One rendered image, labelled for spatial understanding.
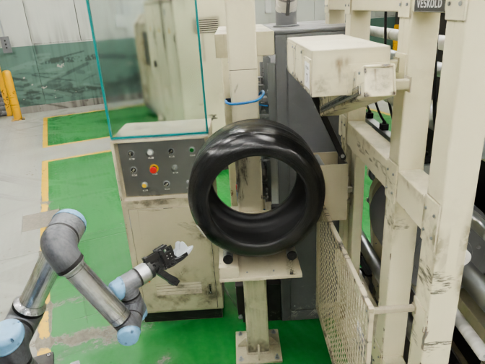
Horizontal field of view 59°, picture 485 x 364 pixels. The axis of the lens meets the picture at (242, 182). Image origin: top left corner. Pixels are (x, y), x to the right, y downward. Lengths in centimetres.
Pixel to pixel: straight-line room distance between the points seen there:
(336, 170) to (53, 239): 128
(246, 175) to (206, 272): 89
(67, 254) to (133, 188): 122
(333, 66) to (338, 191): 88
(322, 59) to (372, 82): 17
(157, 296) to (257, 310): 72
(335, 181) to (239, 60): 73
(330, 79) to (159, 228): 159
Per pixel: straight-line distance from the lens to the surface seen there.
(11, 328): 174
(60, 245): 149
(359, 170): 215
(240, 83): 201
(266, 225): 210
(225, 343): 285
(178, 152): 251
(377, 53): 145
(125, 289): 166
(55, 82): 1065
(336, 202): 217
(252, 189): 216
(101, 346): 302
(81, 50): 1060
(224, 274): 195
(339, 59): 142
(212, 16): 516
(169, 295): 292
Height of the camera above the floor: 192
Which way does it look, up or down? 22 degrees down
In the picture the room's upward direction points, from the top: 3 degrees counter-clockwise
